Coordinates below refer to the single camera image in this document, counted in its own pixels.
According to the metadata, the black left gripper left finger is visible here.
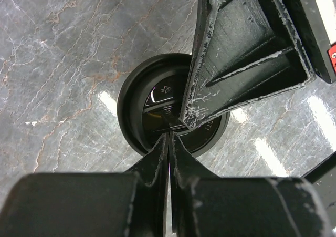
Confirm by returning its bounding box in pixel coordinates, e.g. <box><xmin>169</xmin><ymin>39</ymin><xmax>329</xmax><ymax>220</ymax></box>
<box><xmin>1</xmin><ymin>134</ymin><xmax>169</xmax><ymax>236</ymax></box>

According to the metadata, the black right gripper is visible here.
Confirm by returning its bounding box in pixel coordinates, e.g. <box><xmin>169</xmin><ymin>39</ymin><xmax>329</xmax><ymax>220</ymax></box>
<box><xmin>180</xmin><ymin>0</ymin><xmax>335</xmax><ymax>128</ymax></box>

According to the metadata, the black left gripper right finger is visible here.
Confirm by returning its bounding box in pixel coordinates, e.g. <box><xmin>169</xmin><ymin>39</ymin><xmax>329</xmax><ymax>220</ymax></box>
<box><xmin>169</xmin><ymin>133</ymin><xmax>328</xmax><ymax>236</ymax></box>

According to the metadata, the black plastic cup lid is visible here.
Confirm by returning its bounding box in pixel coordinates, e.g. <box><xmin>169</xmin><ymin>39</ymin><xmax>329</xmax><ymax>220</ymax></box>
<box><xmin>117</xmin><ymin>53</ymin><xmax>230</xmax><ymax>157</ymax></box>

